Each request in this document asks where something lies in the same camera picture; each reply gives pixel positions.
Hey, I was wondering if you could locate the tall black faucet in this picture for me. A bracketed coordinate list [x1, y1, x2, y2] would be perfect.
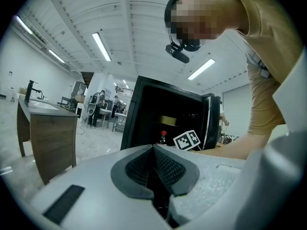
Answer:
[24, 80, 39, 103]

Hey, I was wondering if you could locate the person's head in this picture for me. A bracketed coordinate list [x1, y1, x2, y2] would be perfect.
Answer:
[164, 0, 240, 52]

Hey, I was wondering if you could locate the person's right forearm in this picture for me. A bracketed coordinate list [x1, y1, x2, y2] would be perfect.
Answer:
[195, 130, 274, 161]

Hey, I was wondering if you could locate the tall grey cabinet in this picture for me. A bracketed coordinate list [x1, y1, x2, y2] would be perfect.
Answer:
[71, 80, 87, 98]

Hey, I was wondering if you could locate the wooden sink cabinet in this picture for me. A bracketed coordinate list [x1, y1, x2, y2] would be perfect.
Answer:
[16, 95, 80, 185]

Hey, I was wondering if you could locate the long ceiling light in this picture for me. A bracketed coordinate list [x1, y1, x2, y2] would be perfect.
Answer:
[48, 49, 66, 64]
[92, 32, 112, 62]
[15, 15, 33, 35]
[187, 58, 216, 81]

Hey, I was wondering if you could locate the tan shirt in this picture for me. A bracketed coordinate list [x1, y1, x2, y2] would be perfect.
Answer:
[219, 0, 304, 136]

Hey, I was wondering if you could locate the black balcony railing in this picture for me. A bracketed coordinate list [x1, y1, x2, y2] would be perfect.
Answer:
[115, 85, 134, 96]

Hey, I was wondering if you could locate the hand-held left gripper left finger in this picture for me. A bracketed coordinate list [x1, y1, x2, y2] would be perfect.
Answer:
[30, 144, 174, 230]

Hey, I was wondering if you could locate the black head strap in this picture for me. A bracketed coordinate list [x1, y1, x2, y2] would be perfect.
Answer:
[164, 0, 202, 52]

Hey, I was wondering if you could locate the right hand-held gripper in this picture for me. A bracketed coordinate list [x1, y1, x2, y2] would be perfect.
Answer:
[173, 129, 201, 151]

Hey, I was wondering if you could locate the yellow round container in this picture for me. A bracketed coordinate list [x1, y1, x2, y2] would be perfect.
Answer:
[160, 115, 178, 126]

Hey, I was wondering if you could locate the black head-mounted camera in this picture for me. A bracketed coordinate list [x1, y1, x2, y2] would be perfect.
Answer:
[165, 41, 190, 64]

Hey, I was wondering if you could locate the black metal table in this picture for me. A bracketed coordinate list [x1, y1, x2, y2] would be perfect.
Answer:
[59, 96, 78, 110]

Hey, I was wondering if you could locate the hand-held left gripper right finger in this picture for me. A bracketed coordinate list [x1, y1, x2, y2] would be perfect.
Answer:
[153, 144, 247, 229]

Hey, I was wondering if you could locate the white sink basin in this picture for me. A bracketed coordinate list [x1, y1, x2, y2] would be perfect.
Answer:
[27, 101, 59, 111]

